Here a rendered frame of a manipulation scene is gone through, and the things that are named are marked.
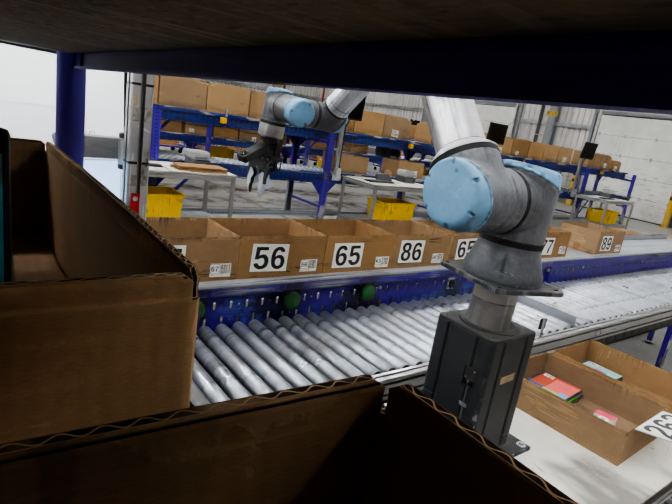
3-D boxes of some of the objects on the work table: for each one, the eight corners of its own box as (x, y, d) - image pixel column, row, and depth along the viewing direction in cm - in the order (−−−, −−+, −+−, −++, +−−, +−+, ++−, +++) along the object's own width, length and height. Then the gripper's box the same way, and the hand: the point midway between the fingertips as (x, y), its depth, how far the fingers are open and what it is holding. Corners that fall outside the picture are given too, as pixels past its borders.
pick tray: (617, 467, 132) (628, 434, 129) (493, 394, 160) (500, 365, 158) (658, 438, 150) (668, 408, 147) (540, 377, 178) (547, 351, 176)
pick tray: (663, 436, 151) (673, 406, 149) (546, 375, 180) (553, 350, 177) (695, 413, 169) (705, 387, 167) (584, 362, 197) (591, 338, 195)
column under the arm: (529, 450, 133) (562, 335, 125) (466, 479, 118) (499, 350, 110) (454, 399, 153) (479, 297, 145) (391, 419, 137) (415, 306, 129)
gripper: (291, 143, 178) (278, 200, 185) (269, 134, 186) (257, 190, 192) (273, 140, 172) (260, 199, 178) (251, 131, 179) (239, 189, 185)
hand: (253, 191), depth 182 cm, fingers open, 5 cm apart
